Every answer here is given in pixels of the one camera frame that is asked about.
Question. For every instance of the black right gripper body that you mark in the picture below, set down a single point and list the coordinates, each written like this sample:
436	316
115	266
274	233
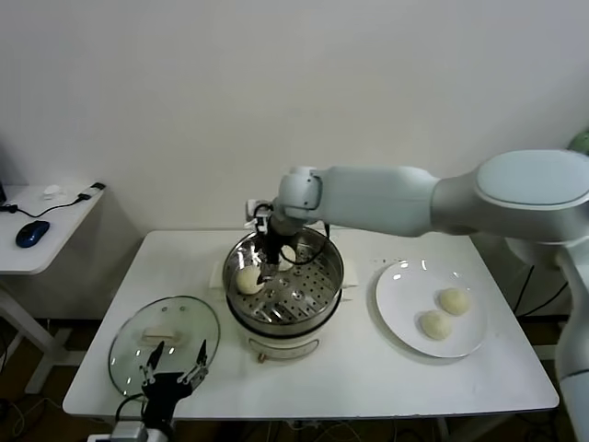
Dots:
273	248

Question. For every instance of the white steamed baozi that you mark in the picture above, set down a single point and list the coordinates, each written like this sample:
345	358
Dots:
288	257
453	301
435	324
247	280

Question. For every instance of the white round plate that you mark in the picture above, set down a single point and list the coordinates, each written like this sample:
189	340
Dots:
396	294

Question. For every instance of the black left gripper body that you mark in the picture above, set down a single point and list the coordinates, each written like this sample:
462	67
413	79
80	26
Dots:
163	390

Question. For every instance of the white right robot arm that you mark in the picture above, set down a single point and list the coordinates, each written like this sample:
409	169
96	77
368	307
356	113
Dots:
391	198

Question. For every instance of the blue computer mouse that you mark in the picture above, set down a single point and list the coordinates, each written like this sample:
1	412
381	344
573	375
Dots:
32	235

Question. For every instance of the white electric cooker base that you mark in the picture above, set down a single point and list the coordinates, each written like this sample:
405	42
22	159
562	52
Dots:
280	343

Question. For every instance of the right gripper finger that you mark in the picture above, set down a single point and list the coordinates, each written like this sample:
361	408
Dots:
267	275
275	270

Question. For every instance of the white side desk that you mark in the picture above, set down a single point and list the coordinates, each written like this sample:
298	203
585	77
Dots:
55	230

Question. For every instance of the green appliance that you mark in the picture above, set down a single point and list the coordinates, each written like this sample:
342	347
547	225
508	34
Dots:
580	143

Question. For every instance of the small white desk object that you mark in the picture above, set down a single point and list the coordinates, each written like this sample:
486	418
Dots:
51	192

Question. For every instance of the stainless steel steamer basket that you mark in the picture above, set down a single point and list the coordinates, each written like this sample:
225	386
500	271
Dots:
308	294

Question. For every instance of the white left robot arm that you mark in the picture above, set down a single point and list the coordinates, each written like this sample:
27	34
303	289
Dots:
129	433

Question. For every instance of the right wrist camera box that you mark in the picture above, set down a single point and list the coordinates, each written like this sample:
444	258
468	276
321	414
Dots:
257	207

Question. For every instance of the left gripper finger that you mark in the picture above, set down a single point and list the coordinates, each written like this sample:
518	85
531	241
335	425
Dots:
151	368
200	367

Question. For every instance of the black and silver adapter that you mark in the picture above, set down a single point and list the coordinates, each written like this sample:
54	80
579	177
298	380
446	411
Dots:
97	187

